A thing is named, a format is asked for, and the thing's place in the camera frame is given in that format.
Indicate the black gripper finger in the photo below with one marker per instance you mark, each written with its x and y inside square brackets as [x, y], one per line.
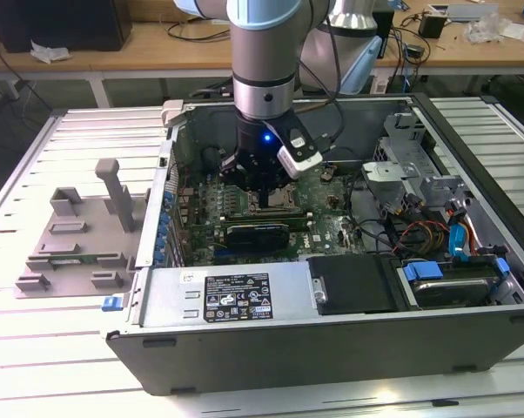
[284, 183]
[233, 172]

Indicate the silver CPU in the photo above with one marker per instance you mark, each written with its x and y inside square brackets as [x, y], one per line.
[281, 198]

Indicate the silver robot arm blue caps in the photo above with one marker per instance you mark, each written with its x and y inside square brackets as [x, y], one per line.
[262, 48]

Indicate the CPU socket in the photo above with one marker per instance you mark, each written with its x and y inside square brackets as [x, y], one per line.
[251, 202]

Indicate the round coin battery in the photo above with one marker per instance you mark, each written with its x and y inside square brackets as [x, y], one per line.
[328, 175]

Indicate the green motherboard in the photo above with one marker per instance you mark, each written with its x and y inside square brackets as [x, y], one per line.
[323, 217]

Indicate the black graphics card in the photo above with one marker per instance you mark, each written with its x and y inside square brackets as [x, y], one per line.
[257, 237]

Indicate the grey case corner latch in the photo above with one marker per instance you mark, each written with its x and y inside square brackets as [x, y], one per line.
[172, 112]

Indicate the silver metal drive cage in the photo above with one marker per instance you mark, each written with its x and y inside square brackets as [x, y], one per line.
[388, 172]

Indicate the black drive unit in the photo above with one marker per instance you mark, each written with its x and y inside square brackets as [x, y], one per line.
[353, 283]

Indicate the grey power supply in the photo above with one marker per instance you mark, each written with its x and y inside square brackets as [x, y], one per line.
[175, 300]

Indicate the grey parts rack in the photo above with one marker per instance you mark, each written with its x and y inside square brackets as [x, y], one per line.
[92, 244]

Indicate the green RAM stick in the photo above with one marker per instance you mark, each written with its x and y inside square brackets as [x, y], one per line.
[83, 260]

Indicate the tall black box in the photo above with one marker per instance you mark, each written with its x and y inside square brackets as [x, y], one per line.
[388, 26]

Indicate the black grey PC case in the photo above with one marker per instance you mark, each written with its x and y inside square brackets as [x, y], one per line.
[288, 361]

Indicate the blue case latch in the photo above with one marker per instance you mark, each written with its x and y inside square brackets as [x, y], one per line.
[110, 304]

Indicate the small black adapter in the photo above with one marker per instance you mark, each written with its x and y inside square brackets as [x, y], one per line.
[415, 51]

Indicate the hard disk blue carrier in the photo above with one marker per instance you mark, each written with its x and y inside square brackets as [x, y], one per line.
[453, 291]

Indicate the small black cube device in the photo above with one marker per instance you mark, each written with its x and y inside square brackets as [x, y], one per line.
[431, 26]

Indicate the black computer tower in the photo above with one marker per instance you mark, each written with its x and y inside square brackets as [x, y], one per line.
[70, 22]

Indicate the crumpled white paper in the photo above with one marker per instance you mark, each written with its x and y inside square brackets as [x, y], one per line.
[49, 53]

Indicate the clear plastic bag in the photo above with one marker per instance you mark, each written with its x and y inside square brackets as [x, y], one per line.
[484, 28]

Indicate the grey flat box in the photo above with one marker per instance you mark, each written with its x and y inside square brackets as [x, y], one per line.
[471, 12]

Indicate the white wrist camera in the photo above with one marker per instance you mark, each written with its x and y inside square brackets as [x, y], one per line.
[299, 167]

